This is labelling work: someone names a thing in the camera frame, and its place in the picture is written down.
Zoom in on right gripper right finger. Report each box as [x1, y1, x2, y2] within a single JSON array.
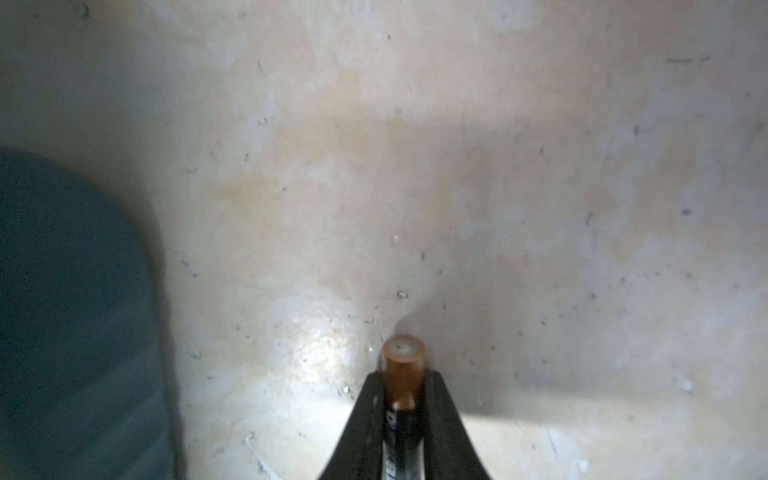
[[422, 370, 490, 480]]

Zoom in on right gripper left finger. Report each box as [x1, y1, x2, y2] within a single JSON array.
[[319, 372, 385, 480]]

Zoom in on teal plastic storage tray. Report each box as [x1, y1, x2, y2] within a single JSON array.
[[1, 147, 175, 479]]

